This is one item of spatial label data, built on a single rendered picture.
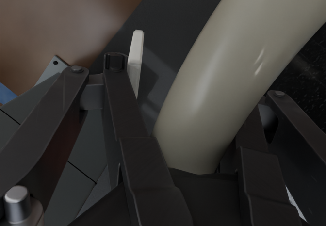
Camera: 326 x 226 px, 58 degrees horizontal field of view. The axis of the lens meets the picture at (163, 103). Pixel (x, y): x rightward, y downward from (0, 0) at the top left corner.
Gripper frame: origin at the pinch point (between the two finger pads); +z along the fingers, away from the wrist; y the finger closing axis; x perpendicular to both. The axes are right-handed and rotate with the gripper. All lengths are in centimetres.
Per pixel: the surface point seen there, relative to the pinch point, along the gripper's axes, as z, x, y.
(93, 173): 59, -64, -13
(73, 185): 51, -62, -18
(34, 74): 106, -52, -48
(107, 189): 93, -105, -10
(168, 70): 93, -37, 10
